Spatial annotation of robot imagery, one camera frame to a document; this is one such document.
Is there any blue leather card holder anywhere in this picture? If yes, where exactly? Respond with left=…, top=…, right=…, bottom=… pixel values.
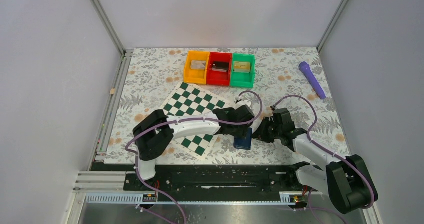
left=233, top=128, right=253, bottom=150

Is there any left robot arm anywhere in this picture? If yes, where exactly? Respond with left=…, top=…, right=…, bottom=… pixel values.
left=130, top=104, right=256, bottom=180

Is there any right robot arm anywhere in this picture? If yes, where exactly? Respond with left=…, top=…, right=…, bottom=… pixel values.
left=252, top=108, right=379, bottom=214

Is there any gold card box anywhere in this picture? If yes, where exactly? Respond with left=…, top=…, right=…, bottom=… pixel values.
left=232, top=61, right=251, bottom=73

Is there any black card box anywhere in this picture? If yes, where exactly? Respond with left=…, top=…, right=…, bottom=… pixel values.
left=211, top=61, right=230, bottom=73

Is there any silver card box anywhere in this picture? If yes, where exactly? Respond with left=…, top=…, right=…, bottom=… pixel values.
left=190, top=60, right=207, bottom=70

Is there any red plastic bin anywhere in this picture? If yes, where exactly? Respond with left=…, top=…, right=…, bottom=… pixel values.
left=206, top=52, right=232, bottom=86

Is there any green plastic bin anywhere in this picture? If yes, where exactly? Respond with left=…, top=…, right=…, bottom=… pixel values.
left=230, top=53, right=256, bottom=88

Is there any green white chessboard mat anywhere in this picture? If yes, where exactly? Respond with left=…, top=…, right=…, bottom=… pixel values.
left=160, top=82, right=234, bottom=160

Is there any yellow plastic bin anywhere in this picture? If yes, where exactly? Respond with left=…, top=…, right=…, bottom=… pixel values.
left=183, top=50, right=210, bottom=84

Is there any purple toy microphone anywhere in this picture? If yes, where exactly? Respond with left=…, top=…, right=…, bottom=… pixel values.
left=299, top=61, right=327, bottom=100

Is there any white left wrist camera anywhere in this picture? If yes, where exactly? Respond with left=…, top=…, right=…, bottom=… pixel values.
left=235, top=97, right=252, bottom=108

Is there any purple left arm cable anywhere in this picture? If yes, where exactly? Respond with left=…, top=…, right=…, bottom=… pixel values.
left=124, top=90, right=264, bottom=224

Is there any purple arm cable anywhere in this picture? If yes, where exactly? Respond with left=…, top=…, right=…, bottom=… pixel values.
left=272, top=94, right=379, bottom=224
left=124, top=90, right=264, bottom=224

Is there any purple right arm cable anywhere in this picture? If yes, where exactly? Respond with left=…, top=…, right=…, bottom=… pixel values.
left=272, top=94, right=379, bottom=224

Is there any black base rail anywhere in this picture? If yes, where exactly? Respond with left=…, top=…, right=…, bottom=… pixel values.
left=123, top=164, right=321, bottom=203

